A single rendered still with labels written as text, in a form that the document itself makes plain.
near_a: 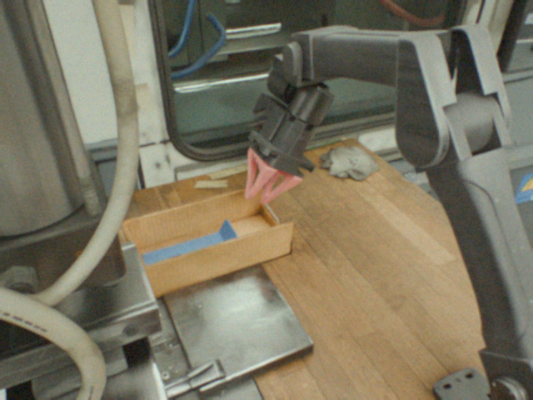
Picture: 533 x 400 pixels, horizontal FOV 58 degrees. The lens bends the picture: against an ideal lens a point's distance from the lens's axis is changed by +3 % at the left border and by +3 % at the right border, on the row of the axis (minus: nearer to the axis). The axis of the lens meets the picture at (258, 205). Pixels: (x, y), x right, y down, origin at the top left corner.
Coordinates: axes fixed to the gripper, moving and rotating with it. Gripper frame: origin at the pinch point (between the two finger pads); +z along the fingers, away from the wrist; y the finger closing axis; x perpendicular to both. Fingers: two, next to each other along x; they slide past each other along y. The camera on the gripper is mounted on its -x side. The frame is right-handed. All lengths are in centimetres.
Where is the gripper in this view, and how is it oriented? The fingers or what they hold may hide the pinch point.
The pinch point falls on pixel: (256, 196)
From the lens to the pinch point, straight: 76.1
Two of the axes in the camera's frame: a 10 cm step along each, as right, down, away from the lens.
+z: -4.8, 8.2, 3.1
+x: 4.0, 5.2, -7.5
